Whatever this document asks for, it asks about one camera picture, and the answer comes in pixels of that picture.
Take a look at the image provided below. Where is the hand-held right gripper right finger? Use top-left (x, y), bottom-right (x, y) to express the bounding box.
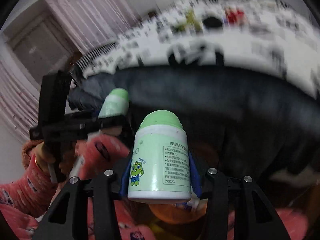
top-left (188, 152), bottom-right (292, 240)

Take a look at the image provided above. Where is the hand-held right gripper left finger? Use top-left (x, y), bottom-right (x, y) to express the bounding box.
top-left (32, 156), bottom-right (133, 240)

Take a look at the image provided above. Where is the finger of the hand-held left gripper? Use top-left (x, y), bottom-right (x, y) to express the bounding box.
top-left (64, 113), bottom-right (128, 136)

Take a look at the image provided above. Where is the small pale green bottle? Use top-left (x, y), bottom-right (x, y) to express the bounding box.
top-left (98, 87), bottom-right (130, 119)

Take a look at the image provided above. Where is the green white frog print bottle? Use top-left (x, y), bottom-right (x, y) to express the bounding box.
top-left (127, 110), bottom-right (193, 204)

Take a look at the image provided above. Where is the dark blue blanket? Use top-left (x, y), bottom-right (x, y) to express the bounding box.
top-left (67, 65), bottom-right (320, 182)

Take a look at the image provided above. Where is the person's left forearm pink sleeve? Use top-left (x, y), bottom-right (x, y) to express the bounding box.
top-left (0, 140), bottom-right (60, 214)

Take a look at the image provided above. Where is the person's left hand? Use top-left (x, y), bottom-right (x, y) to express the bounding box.
top-left (34, 141), bottom-right (59, 174)

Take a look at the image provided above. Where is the person's left leg pink pajamas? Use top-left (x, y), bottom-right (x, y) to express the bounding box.
top-left (0, 134), bottom-right (160, 240)

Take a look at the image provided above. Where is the person's leg pink pajamas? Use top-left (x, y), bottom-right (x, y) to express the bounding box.
top-left (227, 207), bottom-right (308, 240)
top-left (0, 134), bottom-right (160, 240)

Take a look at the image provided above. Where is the pink curtain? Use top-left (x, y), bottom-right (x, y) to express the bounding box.
top-left (0, 59), bottom-right (42, 142)
top-left (41, 0), bottom-right (137, 54)

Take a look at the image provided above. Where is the orange round object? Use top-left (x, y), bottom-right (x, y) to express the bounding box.
top-left (149, 197), bottom-right (208, 225)

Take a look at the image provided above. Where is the black white checkered cloth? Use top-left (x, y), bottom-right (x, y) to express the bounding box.
top-left (74, 42), bottom-right (118, 71)

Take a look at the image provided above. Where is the beige door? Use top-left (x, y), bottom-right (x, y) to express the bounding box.
top-left (2, 0), bottom-right (84, 64)

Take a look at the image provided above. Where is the person's right leg pink pajamas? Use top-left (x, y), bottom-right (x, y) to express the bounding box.
top-left (227, 207), bottom-right (308, 240)

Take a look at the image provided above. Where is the white black printed blanket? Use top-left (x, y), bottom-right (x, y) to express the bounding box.
top-left (72, 0), bottom-right (320, 98)

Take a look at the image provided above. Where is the green object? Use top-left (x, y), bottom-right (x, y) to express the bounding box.
top-left (175, 9), bottom-right (203, 32)

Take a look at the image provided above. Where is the black round object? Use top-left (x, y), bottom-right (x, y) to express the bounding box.
top-left (202, 16), bottom-right (223, 30)

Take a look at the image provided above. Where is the red object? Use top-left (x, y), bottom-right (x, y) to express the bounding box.
top-left (225, 7), bottom-right (246, 26)

